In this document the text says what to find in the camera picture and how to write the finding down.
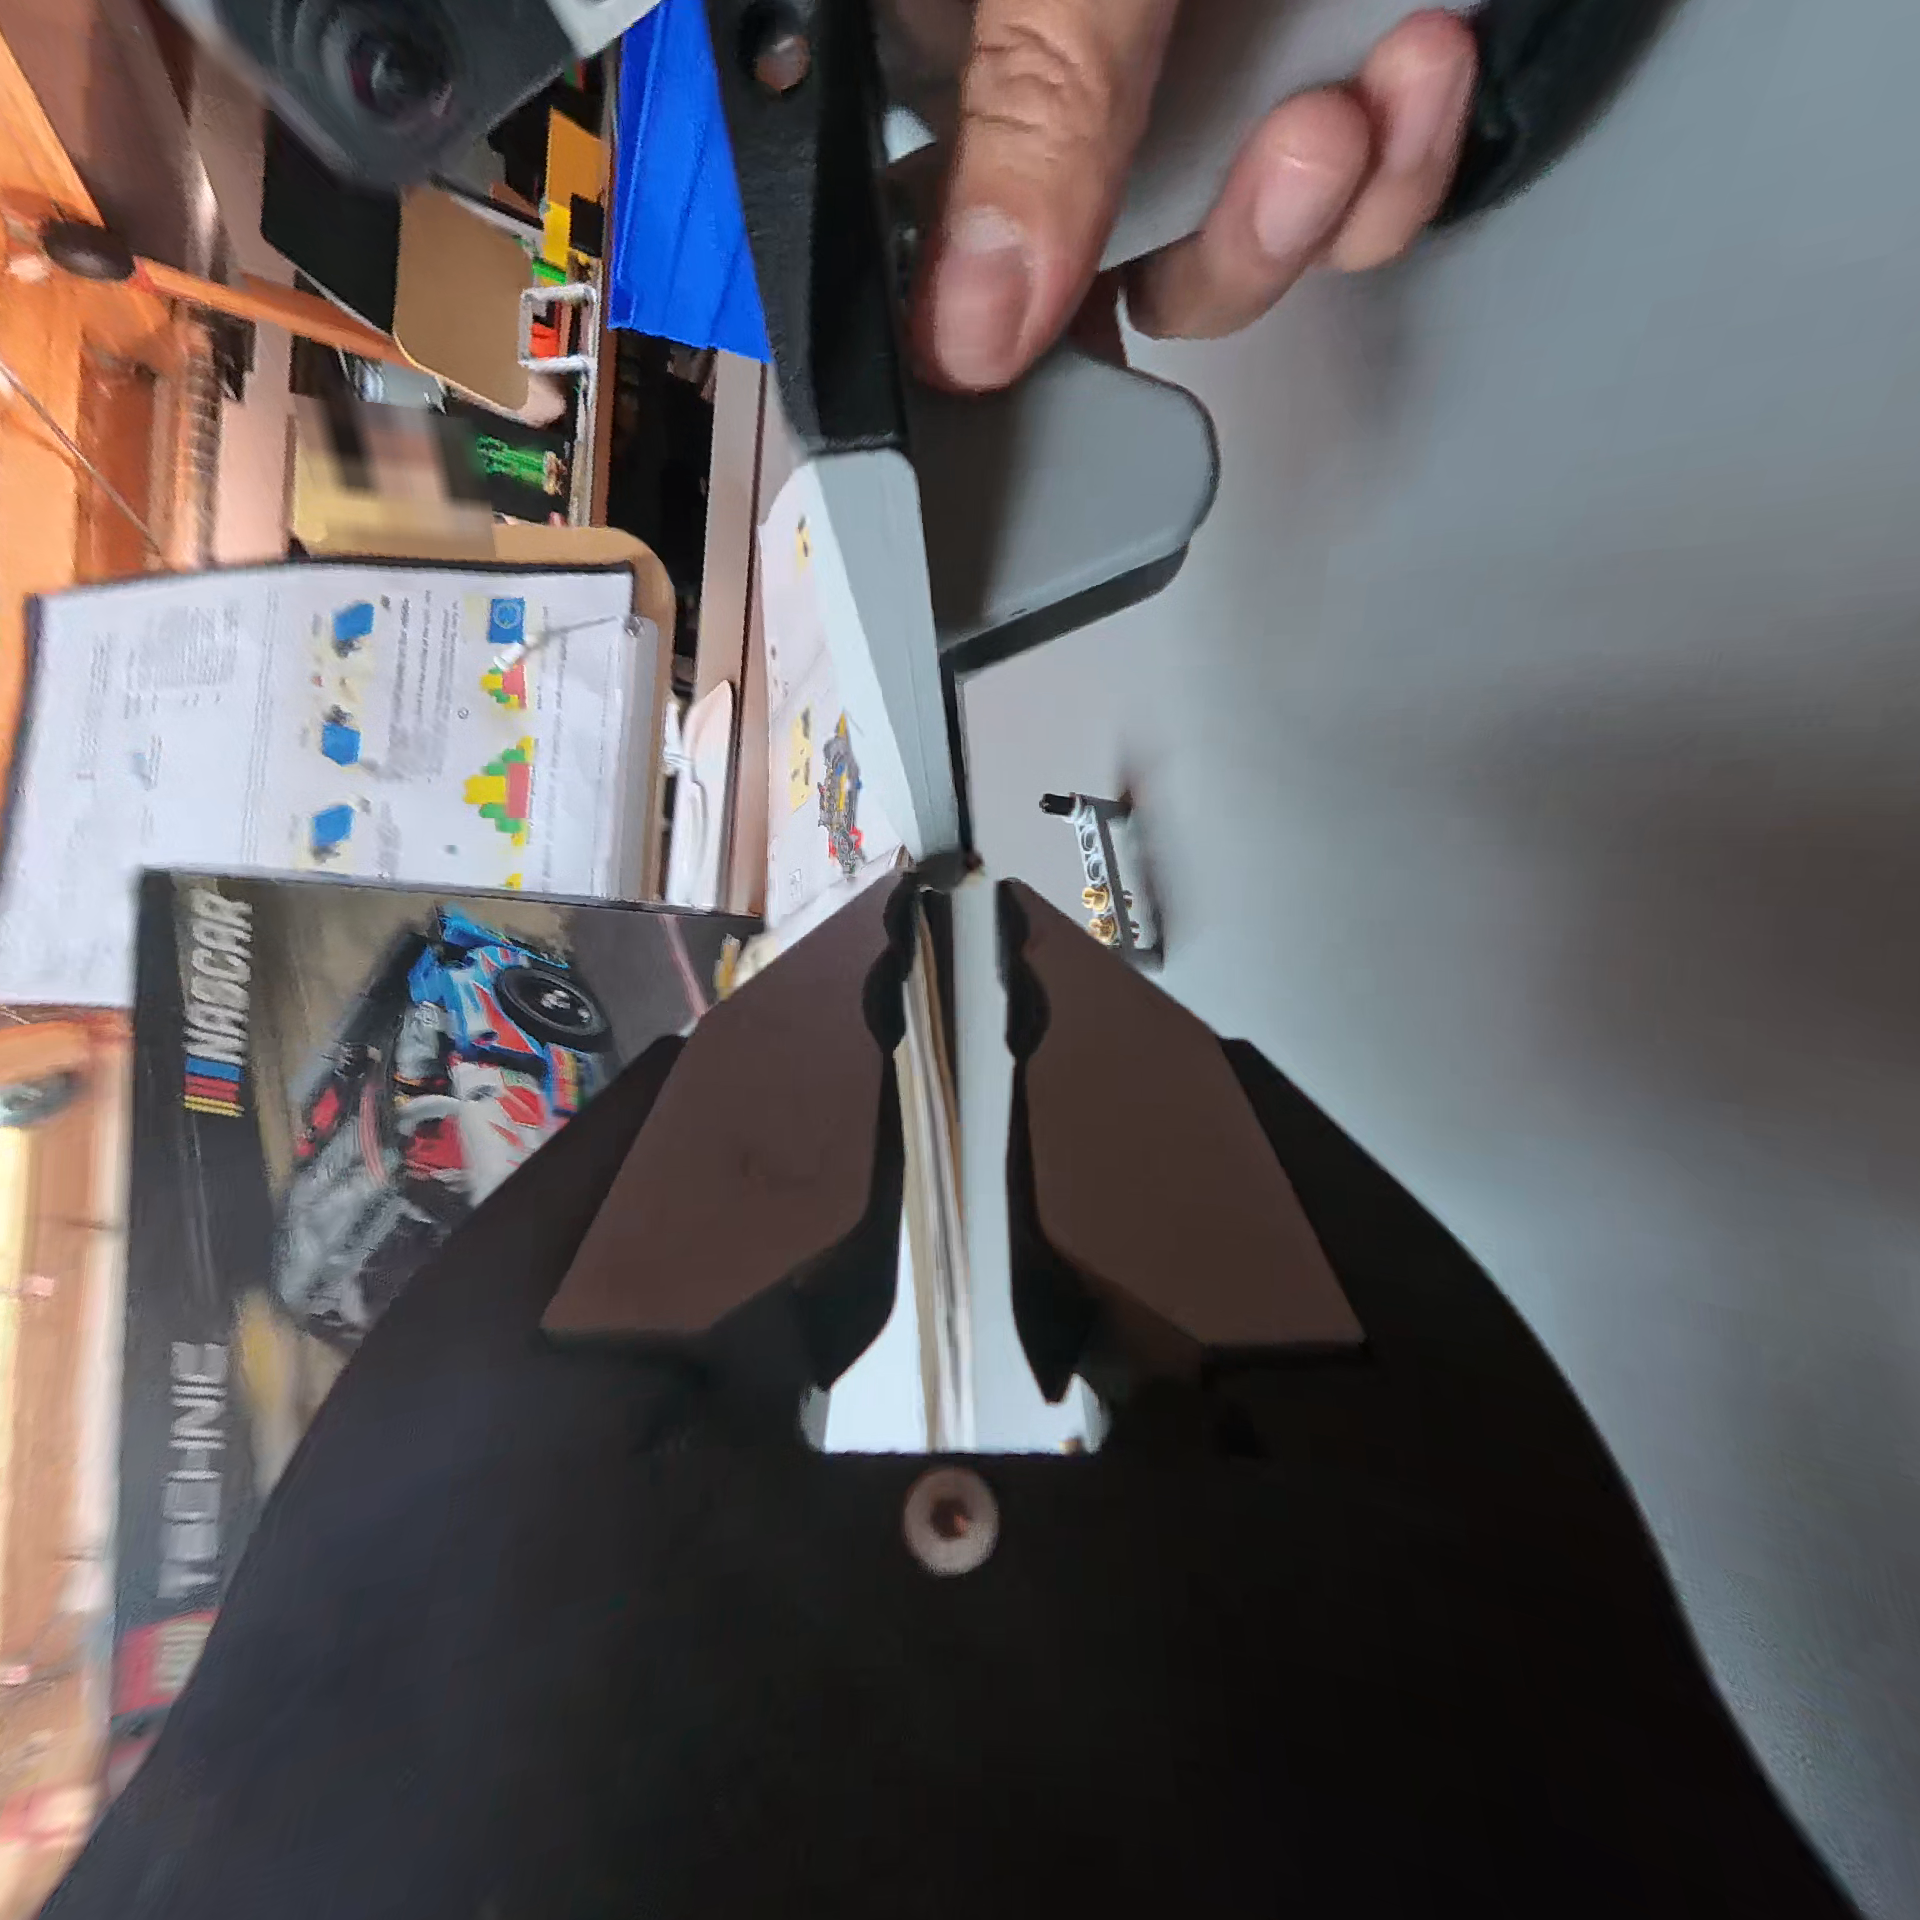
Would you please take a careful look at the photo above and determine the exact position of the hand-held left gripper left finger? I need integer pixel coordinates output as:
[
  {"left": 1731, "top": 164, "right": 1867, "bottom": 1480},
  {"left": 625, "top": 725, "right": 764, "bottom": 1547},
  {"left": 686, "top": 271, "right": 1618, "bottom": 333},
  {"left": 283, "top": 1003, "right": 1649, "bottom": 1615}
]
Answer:
[{"left": 538, "top": 872, "right": 923, "bottom": 1393}]

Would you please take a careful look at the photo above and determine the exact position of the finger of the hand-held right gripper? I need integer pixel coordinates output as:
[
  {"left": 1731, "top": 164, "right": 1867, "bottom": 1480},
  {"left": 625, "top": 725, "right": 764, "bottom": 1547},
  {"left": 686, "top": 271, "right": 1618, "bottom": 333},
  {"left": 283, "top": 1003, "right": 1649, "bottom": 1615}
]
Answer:
[
  {"left": 792, "top": 448, "right": 986, "bottom": 887},
  {"left": 904, "top": 347, "right": 1221, "bottom": 677}
]

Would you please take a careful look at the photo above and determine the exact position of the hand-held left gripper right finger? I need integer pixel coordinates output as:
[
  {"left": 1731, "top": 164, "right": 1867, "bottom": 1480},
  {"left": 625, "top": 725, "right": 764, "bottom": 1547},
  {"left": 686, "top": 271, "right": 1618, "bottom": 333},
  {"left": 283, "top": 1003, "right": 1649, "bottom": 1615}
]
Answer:
[{"left": 996, "top": 878, "right": 1369, "bottom": 1407}]

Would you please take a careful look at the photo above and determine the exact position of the grey lego beam with pins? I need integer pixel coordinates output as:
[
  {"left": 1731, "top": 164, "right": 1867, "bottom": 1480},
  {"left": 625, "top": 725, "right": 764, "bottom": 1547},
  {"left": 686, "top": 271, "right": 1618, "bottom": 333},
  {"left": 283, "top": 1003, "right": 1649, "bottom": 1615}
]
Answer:
[{"left": 1041, "top": 785, "right": 1168, "bottom": 968}]

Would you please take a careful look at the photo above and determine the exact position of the lego instruction booklet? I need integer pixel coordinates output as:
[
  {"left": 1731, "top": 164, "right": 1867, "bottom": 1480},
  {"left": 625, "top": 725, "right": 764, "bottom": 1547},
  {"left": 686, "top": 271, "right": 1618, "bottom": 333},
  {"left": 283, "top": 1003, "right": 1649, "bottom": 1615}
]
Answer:
[{"left": 755, "top": 480, "right": 977, "bottom": 1441}]

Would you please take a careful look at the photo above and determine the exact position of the lego race car box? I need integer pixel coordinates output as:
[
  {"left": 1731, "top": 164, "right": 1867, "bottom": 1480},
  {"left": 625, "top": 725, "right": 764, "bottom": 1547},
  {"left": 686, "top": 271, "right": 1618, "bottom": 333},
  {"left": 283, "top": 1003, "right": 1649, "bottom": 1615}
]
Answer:
[{"left": 106, "top": 862, "right": 769, "bottom": 1793}]

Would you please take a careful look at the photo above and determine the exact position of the person's right hand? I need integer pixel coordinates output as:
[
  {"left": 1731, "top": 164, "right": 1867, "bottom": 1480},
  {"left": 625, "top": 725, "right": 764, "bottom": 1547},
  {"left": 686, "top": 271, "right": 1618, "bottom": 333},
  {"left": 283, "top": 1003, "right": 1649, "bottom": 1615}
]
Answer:
[{"left": 913, "top": 0, "right": 1490, "bottom": 396}]

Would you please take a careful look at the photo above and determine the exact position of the blue cloth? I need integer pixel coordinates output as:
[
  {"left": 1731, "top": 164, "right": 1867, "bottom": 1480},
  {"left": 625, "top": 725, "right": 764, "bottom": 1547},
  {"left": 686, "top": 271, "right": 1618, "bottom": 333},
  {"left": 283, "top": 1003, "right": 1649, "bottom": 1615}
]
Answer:
[{"left": 609, "top": 0, "right": 776, "bottom": 361}]

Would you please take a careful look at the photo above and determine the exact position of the white printed sheet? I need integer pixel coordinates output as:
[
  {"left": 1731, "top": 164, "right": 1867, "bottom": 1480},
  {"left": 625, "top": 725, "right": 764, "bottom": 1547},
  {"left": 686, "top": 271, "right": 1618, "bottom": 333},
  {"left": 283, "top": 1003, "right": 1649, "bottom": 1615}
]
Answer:
[{"left": 0, "top": 558, "right": 666, "bottom": 1011}]

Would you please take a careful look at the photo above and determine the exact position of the wooden cabinet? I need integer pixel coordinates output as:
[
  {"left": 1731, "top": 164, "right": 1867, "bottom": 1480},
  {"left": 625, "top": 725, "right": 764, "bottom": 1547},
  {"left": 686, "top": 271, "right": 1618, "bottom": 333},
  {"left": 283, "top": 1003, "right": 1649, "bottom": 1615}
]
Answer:
[{"left": 0, "top": 29, "right": 302, "bottom": 588}]

